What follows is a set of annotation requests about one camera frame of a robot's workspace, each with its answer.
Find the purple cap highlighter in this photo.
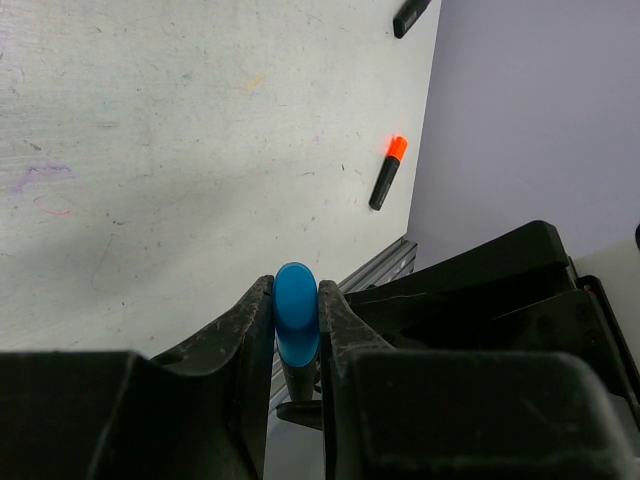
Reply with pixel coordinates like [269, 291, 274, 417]
[392, 0, 431, 39]

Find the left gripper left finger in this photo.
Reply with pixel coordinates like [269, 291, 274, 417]
[1, 275, 274, 479]

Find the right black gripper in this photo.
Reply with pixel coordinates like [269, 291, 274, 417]
[346, 220, 639, 414]

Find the orange cap highlighter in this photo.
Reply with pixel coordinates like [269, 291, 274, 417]
[369, 136, 408, 211]

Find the blue cap highlighter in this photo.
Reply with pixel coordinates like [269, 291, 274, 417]
[272, 262, 320, 402]

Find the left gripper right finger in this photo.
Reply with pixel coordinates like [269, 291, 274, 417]
[317, 278, 640, 480]

